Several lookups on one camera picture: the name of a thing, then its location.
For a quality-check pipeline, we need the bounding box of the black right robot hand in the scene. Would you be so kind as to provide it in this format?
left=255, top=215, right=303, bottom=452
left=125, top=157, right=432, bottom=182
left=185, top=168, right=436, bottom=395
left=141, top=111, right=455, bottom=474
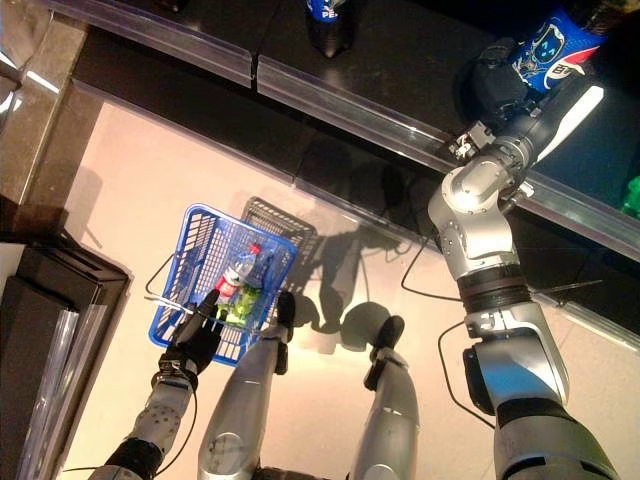
left=451, top=37, right=545, bottom=127

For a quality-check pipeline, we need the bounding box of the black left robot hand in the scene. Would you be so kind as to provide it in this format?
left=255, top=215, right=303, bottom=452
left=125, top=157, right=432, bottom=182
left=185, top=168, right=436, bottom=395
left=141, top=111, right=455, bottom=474
left=157, top=288, right=225, bottom=389

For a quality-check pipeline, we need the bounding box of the blue plastic shopping basket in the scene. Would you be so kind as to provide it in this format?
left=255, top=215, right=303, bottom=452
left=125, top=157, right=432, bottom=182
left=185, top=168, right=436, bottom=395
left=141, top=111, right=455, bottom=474
left=147, top=201, right=300, bottom=370

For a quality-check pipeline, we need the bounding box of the Pepsi bottle with neck collar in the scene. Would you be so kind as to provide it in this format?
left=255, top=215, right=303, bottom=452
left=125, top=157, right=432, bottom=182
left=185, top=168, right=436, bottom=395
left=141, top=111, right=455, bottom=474
left=506, top=0, right=610, bottom=95
left=304, top=0, right=355, bottom=60

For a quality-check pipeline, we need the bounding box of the clear water bottle red cap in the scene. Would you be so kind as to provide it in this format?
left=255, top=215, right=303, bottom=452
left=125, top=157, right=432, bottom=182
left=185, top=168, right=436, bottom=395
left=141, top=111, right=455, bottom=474
left=214, top=241, right=265, bottom=307

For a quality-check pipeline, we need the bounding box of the green soda can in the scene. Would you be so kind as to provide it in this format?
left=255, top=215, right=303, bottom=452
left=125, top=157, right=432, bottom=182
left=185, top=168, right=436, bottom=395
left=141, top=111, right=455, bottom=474
left=226, top=283, right=265, bottom=327

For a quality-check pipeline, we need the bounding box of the silver left robot leg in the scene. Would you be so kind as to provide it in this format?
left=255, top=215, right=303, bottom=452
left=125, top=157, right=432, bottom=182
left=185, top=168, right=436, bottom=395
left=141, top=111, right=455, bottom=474
left=196, top=291, right=298, bottom=480

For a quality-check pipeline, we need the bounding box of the silver robot leg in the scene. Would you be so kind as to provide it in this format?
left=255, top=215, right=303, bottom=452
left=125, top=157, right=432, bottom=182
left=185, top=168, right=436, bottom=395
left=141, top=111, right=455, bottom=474
left=348, top=314, right=422, bottom=480
left=196, top=291, right=298, bottom=480

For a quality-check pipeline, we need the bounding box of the black middle shelf board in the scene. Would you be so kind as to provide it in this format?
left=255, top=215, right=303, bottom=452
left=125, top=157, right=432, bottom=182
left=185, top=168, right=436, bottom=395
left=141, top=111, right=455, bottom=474
left=47, top=0, right=257, bottom=90
left=253, top=0, right=640, bottom=264

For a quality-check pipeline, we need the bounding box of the black display stand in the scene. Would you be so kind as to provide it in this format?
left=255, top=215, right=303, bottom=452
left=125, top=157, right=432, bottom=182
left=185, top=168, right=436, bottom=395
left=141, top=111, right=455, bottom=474
left=0, top=233, right=135, bottom=480

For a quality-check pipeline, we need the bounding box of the black robot waist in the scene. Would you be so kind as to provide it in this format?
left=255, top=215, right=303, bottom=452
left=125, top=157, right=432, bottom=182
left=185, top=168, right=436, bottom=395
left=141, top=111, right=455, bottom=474
left=257, top=465, right=354, bottom=480

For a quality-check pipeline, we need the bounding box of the green Sprite bottle yellow cap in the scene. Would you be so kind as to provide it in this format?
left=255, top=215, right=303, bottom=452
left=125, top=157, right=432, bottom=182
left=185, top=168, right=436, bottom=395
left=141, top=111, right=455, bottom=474
left=618, top=173, right=640, bottom=222

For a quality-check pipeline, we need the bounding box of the silver right robot leg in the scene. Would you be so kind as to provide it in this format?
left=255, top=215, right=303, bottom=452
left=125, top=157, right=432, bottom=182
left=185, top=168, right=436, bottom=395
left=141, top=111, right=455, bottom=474
left=348, top=314, right=422, bottom=480

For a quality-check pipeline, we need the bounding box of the dark marble plinth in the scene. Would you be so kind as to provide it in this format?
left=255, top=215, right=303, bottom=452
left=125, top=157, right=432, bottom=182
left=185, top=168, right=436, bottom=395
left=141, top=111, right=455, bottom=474
left=0, top=0, right=92, bottom=236

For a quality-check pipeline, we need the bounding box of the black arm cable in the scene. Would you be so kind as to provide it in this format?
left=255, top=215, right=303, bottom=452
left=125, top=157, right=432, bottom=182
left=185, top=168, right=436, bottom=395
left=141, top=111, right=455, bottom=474
left=437, top=319, right=497, bottom=430
left=399, top=233, right=467, bottom=302
left=149, top=382, right=200, bottom=479

